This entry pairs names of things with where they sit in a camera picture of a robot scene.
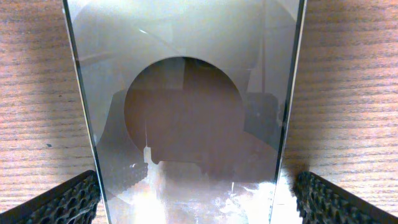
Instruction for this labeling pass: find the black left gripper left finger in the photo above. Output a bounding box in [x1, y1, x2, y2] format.
[1, 170, 101, 224]

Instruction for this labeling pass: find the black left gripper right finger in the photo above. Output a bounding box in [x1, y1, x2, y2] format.
[294, 171, 397, 224]

